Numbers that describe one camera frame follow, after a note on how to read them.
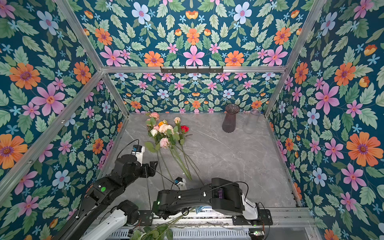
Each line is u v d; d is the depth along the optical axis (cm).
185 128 106
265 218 73
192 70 93
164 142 98
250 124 101
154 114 111
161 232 69
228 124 104
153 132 101
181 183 70
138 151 63
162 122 108
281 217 75
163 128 101
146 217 74
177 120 111
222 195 50
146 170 63
